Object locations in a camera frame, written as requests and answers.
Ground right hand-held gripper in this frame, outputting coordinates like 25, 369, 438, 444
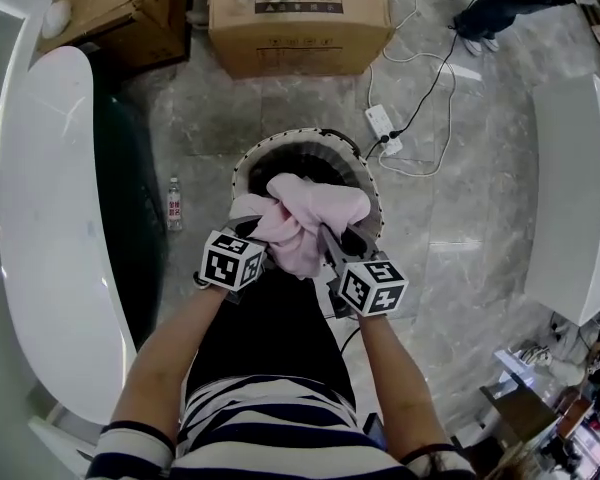
320, 225, 411, 320

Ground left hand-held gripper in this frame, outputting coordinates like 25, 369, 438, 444
198, 215, 270, 305

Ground pink cloth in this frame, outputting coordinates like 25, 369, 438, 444
228, 172, 373, 281

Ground white woven basket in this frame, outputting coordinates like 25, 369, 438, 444
230, 127, 386, 250

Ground person's left forearm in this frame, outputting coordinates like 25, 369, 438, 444
110, 285, 233, 429

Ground person's right forearm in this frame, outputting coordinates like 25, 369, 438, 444
353, 311, 455, 459

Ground white bathtub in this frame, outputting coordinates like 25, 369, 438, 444
0, 45, 142, 427

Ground red label plastic bottle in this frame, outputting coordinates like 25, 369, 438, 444
166, 177, 185, 233

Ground black trousers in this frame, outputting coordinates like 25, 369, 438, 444
184, 262, 357, 412

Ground white power strip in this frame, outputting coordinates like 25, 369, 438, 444
363, 104, 405, 158

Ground striped shirt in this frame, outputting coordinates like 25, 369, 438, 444
85, 373, 487, 480

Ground small open cardboard box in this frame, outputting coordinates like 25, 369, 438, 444
478, 381, 562, 452

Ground white curved cabinet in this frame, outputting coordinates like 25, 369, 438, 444
523, 72, 600, 327

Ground large cardboard box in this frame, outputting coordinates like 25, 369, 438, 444
207, 0, 396, 80

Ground cardboard box with black print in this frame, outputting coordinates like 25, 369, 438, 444
35, 0, 194, 77

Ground white cable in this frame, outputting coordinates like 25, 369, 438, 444
367, 0, 457, 178

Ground black cable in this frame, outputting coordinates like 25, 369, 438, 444
362, 0, 512, 160

